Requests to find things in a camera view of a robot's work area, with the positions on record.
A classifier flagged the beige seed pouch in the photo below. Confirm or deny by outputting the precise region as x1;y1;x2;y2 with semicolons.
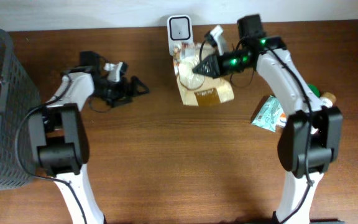
173;43;234;106

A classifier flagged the teal wet wipes pack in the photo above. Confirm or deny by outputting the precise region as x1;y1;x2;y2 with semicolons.
251;95;284;132

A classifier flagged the green lid jar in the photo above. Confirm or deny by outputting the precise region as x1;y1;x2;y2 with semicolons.
308;83;321;98

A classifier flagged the orange juice carton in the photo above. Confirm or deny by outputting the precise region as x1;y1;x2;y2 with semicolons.
276;113;287;128

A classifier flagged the white cream tube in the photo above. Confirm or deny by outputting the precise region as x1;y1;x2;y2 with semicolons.
309;91;337;136

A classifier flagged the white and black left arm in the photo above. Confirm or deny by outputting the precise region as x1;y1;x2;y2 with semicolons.
26;51;150;223

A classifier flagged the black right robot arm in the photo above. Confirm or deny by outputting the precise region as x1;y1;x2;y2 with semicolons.
193;14;343;223

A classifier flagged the white barcode scanner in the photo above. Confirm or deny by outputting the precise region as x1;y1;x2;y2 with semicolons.
167;15;194;56

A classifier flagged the grey perforated plastic basket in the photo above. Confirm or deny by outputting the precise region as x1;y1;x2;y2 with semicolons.
0;29;40;190

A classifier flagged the black right camera cable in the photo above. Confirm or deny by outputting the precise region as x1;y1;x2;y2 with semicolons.
198;37;256;88

